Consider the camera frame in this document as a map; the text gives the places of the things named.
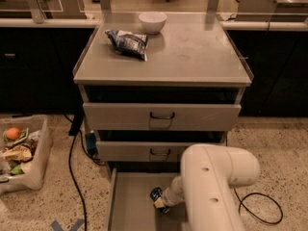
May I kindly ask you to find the green item in bin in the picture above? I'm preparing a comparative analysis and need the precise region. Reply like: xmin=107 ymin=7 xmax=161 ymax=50
xmin=11 ymin=165 xmax=24 ymax=175

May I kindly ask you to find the black cable left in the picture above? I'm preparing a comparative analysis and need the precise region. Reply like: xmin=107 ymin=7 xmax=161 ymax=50
xmin=63 ymin=114 xmax=106 ymax=231

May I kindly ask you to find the grey bottom drawer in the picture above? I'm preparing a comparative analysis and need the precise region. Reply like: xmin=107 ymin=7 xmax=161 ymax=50
xmin=106 ymin=168 xmax=192 ymax=231

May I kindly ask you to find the blue pepsi can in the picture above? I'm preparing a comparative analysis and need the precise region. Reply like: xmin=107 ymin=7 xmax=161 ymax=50
xmin=150 ymin=187 xmax=169 ymax=214

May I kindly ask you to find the blue chip bag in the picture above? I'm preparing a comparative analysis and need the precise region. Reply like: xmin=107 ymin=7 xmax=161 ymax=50
xmin=105 ymin=30 xmax=148 ymax=61

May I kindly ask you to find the black cable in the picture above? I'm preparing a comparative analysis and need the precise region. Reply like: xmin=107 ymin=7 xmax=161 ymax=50
xmin=63 ymin=114 xmax=106 ymax=231
xmin=232 ymin=188 xmax=285 ymax=226

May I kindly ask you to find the grey middle drawer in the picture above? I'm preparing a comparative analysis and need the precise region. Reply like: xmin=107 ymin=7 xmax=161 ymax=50
xmin=95 ymin=140 xmax=227 ymax=164

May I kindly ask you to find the grey drawer cabinet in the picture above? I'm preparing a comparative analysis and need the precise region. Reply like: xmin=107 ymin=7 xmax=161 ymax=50
xmin=74 ymin=13 xmax=252 ymax=172

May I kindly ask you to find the clear plastic bin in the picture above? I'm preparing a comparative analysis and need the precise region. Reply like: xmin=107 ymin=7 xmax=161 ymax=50
xmin=0 ymin=115 xmax=52 ymax=194

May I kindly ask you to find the blue power adapter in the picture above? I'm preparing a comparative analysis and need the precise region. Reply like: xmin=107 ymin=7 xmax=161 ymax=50
xmin=85 ymin=133 xmax=97 ymax=156

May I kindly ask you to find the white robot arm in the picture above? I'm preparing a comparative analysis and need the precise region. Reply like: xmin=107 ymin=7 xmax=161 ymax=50
xmin=150 ymin=143 xmax=261 ymax=231

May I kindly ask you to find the orange fruit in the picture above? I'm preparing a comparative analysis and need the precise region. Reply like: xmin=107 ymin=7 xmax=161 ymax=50
xmin=6 ymin=127 xmax=21 ymax=141

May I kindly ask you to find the crumpled snack wrapper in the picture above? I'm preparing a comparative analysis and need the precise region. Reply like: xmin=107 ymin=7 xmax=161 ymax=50
xmin=2 ymin=145 xmax=33 ymax=162

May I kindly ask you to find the black cable right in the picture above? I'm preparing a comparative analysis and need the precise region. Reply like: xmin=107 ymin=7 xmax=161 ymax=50
xmin=232 ymin=188 xmax=285 ymax=226

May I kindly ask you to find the white ceramic bowl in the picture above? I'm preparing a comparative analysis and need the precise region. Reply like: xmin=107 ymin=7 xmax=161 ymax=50
xmin=139 ymin=12 xmax=167 ymax=34

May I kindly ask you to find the grey top drawer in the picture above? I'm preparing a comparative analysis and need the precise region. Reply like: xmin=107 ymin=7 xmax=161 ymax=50
xmin=83 ymin=103 xmax=241 ymax=131

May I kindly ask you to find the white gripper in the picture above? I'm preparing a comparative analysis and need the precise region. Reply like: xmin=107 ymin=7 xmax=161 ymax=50
xmin=154 ymin=187 xmax=184 ymax=209

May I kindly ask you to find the grey drawer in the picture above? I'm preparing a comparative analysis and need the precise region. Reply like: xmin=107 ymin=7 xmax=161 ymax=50
xmin=83 ymin=103 xmax=241 ymax=131
xmin=95 ymin=140 xmax=227 ymax=164
xmin=106 ymin=168 xmax=192 ymax=231

